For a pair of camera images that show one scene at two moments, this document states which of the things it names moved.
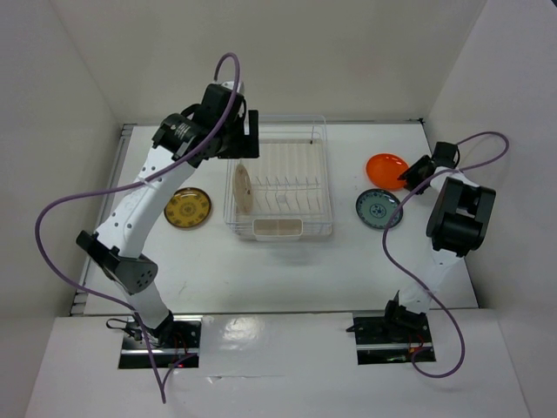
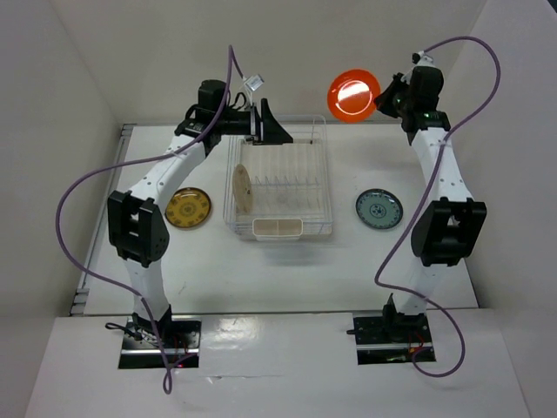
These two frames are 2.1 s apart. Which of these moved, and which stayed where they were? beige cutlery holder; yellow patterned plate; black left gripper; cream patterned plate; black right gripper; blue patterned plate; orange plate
Moved: black right gripper; orange plate; black left gripper
Stayed: cream patterned plate; yellow patterned plate; blue patterned plate; beige cutlery holder
